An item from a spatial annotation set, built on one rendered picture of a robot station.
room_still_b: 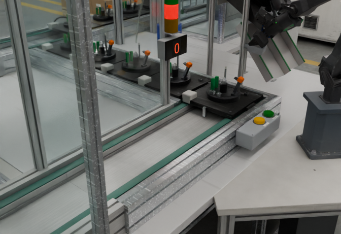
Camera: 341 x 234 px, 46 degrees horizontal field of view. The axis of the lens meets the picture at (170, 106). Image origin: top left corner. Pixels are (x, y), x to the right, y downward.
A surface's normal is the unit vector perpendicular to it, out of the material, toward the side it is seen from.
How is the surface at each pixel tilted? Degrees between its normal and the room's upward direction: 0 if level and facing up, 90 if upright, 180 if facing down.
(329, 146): 90
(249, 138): 90
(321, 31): 90
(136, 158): 0
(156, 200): 90
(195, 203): 0
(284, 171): 0
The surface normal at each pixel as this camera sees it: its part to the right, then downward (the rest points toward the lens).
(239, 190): 0.00, -0.90
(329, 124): 0.08, 0.44
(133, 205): 0.77, 0.29
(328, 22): -0.65, 0.34
